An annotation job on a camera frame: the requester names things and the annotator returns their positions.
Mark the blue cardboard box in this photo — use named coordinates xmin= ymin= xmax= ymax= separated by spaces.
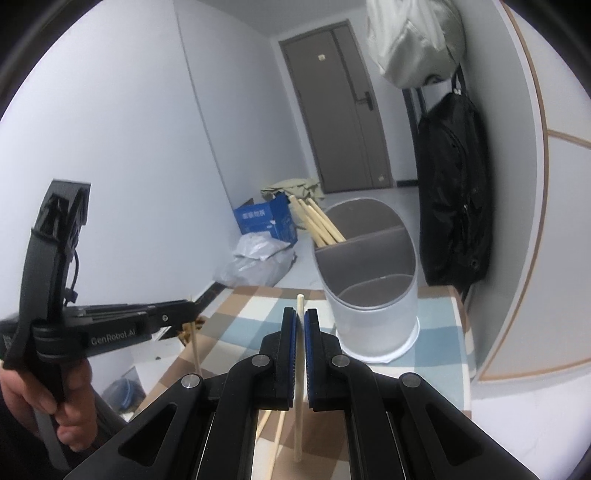
xmin=232 ymin=193 xmax=299 ymax=246

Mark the crumpled plastic bag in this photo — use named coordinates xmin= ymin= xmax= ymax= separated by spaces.
xmin=215 ymin=231 xmax=297 ymax=288

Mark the black cable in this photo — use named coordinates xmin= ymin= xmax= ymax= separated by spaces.
xmin=65 ymin=247 xmax=81 ymax=303

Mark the black hanging bag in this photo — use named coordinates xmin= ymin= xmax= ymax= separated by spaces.
xmin=417 ymin=90 xmax=492 ymax=294

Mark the silver grey jacket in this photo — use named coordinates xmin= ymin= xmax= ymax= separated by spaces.
xmin=366 ymin=0 xmax=465 ymax=88

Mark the olive green cloth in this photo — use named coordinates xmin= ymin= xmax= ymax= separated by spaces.
xmin=261 ymin=176 xmax=324 ymax=202

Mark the grey door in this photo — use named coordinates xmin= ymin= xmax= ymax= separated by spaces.
xmin=278 ymin=24 xmax=394 ymax=195

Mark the light wooden chopstick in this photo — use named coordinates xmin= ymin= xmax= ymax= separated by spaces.
xmin=298 ymin=199 xmax=337 ymax=245
xmin=255 ymin=410 xmax=274 ymax=440
xmin=265 ymin=410 xmax=288 ymax=480
xmin=295 ymin=210 xmax=326 ymax=247
xmin=288 ymin=195 xmax=329 ymax=248
xmin=307 ymin=198 xmax=347 ymax=241
xmin=294 ymin=294 xmax=307 ymax=463
xmin=188 ymin=294 xmax=204 ymax=376

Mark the checked tablecloth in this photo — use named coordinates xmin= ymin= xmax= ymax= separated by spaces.
xmin=148 ymin=285 xmax=472 ymax=480

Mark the person's left hand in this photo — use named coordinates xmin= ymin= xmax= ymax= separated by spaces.
xmin=0 ymin=356 xmax=99 ymax=453

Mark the white cabinet with wooden trim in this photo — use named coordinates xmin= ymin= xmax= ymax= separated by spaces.
xmin=471 ymin=0 xmax=591 ymax=384

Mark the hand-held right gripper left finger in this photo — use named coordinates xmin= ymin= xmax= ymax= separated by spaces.
xmin=65 ymin=308 xmax=296 ymax=480

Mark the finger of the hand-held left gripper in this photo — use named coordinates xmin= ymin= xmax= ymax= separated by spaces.
xmin=147 ymin=299 xmax=206 ymax=341

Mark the grey divided utensil holder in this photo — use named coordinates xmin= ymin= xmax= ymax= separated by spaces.
xmin=314 ymin=198 xmax=420 ymax=365

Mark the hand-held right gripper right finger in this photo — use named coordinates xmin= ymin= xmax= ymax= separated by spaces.
xmin=305 ymin=308 xmax=539 ymax=480

